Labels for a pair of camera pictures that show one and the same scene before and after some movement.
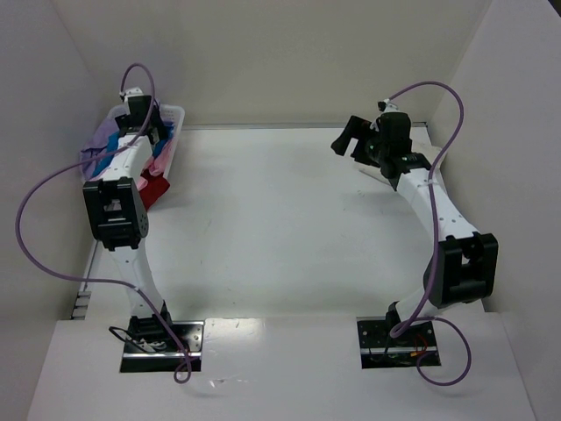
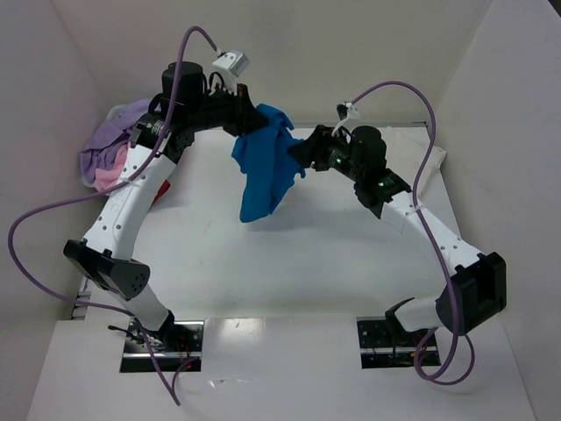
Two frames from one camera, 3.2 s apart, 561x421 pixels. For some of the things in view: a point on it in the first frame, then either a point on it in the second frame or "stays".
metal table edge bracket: x=80 y=310 stays
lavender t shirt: x=99 y=143 stays
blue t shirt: x=113 y=140 to x=264 y=159
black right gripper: x=362 y=146 to x=316 y=146
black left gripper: x=159 y=132 to x=242 y=114
